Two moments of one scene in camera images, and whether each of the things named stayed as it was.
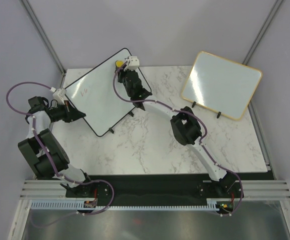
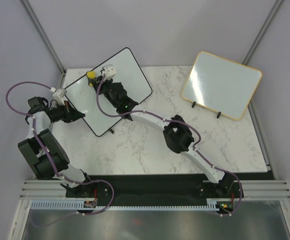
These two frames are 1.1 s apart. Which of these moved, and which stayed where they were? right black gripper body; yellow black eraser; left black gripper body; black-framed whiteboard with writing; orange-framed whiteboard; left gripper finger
Moved: right black gripper body; yellow black eraser
Stayed: black-framed whiteboard with writing; orange-framed whiteboard; left black gripper body; left gripper finger
